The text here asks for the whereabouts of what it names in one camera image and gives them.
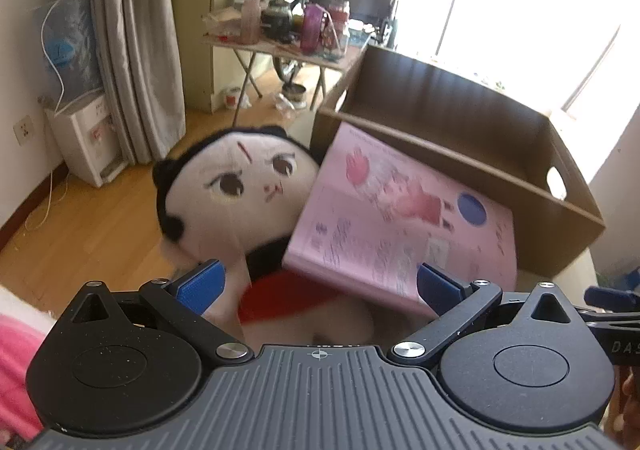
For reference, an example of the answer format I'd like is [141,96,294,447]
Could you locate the white bed sheet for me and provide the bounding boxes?
[0,285,53,325]

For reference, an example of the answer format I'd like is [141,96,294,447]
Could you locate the grey curtain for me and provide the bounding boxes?
[80,0,187,165]

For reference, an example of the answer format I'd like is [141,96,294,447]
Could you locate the white cable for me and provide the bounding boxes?
[22,0,88,231]

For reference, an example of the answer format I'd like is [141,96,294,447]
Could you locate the white water dispenser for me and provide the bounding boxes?
[44,92,126,188]

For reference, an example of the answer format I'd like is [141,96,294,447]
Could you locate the clear glass jar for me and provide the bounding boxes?
[320,22,351,61]

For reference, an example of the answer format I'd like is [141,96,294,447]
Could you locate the red thermos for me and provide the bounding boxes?
[327,0,351,30]

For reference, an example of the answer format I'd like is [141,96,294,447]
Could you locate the brown cardboard box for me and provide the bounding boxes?
[311,44,607,281]

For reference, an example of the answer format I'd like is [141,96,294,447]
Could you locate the metal bowl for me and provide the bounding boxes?
[281,84,307,108]

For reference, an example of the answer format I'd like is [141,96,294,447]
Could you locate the folding table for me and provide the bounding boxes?
[202,14,373,125]

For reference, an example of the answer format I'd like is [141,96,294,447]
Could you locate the beige food box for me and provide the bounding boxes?
[202,10,243,38]

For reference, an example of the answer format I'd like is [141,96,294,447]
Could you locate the pink bottle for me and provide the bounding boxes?
[241,0,262,44]

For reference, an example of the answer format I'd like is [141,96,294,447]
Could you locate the white wall socket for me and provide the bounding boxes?
[12,116,35,145]

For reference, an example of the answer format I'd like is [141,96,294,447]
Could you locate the person's right hand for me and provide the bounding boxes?
[621,369,640,431]

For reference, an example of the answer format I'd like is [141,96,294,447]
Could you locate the blue tray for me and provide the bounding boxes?
[350,22,373,48]

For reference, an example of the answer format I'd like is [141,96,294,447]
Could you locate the plush doll with red skirt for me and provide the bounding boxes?
[152,126,381,351]

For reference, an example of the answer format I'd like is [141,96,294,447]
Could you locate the purple bottle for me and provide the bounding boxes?
[300,4,328,55]

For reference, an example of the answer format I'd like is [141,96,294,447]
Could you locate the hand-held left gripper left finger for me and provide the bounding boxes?
[52,260,253,365]

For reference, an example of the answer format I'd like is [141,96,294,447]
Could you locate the pink blanket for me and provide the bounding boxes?
[0,315,56,433]

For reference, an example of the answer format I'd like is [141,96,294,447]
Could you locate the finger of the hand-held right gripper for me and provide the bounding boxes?
[575,286,640,331]

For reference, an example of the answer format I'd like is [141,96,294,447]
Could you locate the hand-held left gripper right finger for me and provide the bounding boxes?
[387,262,583,365]

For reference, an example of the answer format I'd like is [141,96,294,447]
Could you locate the pink book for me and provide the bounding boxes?
[281,122,518,318]

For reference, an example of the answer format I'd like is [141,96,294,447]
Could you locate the dark glass teapot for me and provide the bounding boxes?
[261,0,294,38]

